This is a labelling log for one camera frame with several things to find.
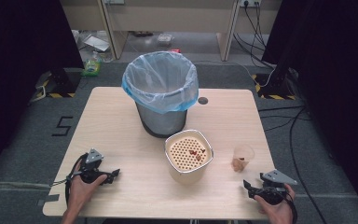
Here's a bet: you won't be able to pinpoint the brown tea residue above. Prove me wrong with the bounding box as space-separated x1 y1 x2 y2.
188 147 207 161

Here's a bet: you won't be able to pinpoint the grey metal trash bin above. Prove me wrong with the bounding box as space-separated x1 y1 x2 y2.
134 102 188 139

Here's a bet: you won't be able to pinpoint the black curtain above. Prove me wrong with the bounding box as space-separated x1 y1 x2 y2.
0 0 86 185
260 0 358 216

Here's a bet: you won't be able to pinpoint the white floor cable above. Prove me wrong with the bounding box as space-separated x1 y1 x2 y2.
194 59 276 89

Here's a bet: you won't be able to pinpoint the blue plastic bin liner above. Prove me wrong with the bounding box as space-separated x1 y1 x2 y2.
121 50 200 115

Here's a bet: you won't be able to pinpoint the person's left hand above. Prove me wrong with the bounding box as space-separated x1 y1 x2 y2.
68 173 108 213

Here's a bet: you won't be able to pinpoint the clear plastic bag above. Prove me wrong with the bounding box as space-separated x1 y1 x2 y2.
71 29 115 63

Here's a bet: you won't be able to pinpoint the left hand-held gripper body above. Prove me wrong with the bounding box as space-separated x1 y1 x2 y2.
74 147 107 185

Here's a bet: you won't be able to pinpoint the clear plastic box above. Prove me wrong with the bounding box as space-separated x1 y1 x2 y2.
156 33 175 47

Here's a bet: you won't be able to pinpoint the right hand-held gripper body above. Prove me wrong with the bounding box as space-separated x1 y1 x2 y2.
254 169 298 206

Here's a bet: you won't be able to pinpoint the clear plastic cup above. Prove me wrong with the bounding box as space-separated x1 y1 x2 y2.
230 144 256 174

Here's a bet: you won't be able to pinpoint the black floor cable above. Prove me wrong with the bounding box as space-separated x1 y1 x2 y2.
256 105 329 224

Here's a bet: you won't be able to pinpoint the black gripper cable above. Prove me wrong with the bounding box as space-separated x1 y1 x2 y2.
63 153 89 207
283 189 299 224

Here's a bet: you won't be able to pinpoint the green packet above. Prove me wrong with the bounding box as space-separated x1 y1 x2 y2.
80 58 103 77

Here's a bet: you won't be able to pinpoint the beige container with perforated strainer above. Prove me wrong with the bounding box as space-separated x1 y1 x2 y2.
164 129 215 186

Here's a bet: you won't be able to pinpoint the person's right hand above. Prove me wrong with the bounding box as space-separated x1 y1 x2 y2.
254 183 296 224

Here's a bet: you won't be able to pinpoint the beige office desk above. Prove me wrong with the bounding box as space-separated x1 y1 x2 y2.
59 0 282 63

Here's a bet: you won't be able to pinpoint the white wall socket strip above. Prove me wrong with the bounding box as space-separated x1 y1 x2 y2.
239 0 263 7

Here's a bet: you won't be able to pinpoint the black cables from socket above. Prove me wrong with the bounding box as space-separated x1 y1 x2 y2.
232 2 276 70

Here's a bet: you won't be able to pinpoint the black metal stand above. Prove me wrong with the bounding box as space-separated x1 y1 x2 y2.
35 66 82 99
251 46 300 101

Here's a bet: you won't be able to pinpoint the grey braided cord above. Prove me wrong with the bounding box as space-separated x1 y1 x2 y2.
49 175 76 188

